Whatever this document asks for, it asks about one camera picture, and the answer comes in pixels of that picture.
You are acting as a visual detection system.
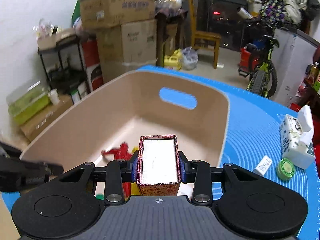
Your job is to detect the brown cardboard box on floor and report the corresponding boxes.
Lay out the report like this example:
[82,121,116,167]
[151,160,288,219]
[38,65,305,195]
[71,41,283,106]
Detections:
[20,95,73,141]

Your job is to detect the white refrigerator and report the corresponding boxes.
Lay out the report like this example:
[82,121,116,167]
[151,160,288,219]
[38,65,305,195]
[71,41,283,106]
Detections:
[271,29,319,107]

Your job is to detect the wooden chair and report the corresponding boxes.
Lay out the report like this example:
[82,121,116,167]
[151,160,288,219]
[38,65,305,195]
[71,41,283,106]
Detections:
[188,0,221,69]

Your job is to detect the red white appliance box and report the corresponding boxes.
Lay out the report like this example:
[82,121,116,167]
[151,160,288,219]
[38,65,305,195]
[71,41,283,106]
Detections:
[81,39,104,92]

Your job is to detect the upper printed cardboard box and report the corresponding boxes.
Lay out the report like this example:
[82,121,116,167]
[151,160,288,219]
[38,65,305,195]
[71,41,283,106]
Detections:
[79,0,155,29]

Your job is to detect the floral tissue box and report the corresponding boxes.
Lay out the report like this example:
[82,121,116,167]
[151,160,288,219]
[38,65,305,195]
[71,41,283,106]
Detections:
[280,105,315,170]

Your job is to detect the large stacked cardboard boxes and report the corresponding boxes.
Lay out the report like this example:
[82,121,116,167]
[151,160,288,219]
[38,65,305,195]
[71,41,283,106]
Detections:
[97,20,157,83]

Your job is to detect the green black bicycle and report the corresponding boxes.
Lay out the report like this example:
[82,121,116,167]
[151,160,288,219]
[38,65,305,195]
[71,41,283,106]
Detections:
[238,20,279,98]

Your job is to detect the green plastic lidded container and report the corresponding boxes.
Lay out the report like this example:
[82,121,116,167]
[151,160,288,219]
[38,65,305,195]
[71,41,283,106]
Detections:
[6,80,50,126]

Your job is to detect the black metal shelf rack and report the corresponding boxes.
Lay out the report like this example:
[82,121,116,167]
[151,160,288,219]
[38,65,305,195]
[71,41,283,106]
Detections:
[37,34,89,95]

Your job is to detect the clear plastic bag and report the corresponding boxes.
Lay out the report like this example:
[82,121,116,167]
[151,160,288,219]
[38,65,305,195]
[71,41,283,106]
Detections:
[182,47,199,70]

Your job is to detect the red patterned rectangular box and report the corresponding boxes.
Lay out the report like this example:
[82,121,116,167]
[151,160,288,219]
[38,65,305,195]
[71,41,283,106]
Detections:
[136,134,181,196]

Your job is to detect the red toy figure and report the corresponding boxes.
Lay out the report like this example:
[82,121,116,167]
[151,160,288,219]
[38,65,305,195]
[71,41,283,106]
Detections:
[101,142,132,160]

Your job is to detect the white paper cup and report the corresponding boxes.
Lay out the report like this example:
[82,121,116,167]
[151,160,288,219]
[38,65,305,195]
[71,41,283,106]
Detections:
[48,89,60,105]

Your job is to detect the green round tin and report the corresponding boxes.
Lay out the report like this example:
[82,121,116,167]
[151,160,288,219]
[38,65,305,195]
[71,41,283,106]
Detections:
[276,158,295,181]

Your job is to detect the yellow oil jug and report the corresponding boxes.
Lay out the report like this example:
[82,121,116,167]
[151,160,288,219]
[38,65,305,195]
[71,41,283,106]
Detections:
[164,49,183,70]

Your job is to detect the beige plastic storage bin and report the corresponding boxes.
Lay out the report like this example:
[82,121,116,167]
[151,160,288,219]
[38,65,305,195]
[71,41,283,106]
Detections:
[21,71,229,171]

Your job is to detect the small white eraser box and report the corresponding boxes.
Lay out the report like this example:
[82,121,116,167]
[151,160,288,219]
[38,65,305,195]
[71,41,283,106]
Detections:
[253,155,272,177]

